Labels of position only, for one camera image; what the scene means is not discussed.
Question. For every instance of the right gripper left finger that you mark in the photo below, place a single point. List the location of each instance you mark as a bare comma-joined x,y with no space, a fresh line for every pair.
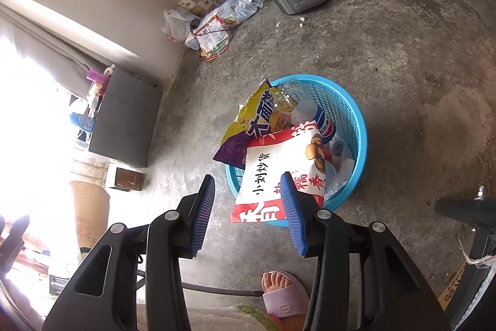
101,295

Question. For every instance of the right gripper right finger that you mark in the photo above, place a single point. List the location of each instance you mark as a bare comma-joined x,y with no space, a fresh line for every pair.
394,295

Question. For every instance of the red white paper snack bag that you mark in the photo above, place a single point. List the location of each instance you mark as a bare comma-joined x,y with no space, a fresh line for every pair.
298,151

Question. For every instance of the clear plastic bottle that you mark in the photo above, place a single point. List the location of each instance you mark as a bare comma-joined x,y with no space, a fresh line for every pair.
294,99

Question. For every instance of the purple noodle snack bag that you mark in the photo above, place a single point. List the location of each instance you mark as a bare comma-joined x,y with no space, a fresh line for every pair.
266,111

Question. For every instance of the clear plastic round container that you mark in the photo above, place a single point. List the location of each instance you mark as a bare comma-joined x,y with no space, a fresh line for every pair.
336,179

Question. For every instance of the blue plastic trash basket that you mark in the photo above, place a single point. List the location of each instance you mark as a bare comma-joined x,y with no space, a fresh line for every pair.
350,140

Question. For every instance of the foot in pink slipper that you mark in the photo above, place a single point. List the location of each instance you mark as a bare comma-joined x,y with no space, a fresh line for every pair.
285,298

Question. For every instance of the blue detergent bottle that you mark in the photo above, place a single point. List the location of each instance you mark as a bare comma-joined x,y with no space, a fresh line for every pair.
83,122

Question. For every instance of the dark grey cabinet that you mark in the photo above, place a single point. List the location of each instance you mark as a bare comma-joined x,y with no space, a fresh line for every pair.
126,119

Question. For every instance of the purple cup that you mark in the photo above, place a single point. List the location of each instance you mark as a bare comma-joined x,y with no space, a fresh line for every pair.
97,77

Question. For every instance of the grey curtain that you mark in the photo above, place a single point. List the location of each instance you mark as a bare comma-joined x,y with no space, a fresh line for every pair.
28,50

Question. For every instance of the pile of packets on floor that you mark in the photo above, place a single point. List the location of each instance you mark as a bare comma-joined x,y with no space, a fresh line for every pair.
210,35

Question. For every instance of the white plastic bag on floor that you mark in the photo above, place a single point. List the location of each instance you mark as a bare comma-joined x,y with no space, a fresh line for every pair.
177,24

